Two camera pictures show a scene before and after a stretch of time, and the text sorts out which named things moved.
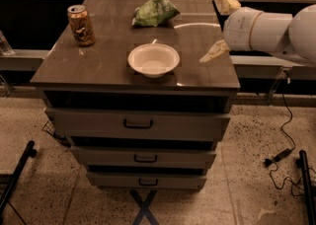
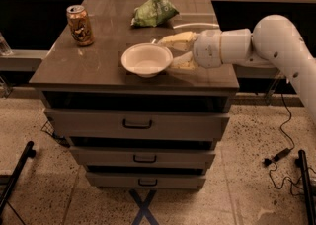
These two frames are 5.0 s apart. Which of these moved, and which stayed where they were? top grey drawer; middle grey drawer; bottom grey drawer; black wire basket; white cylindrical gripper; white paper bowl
Moved: white cylindrical gripper; white paper bowl
Stayed: bottom grey drawer; black wire basket; middle grey drawer; top grey drawer
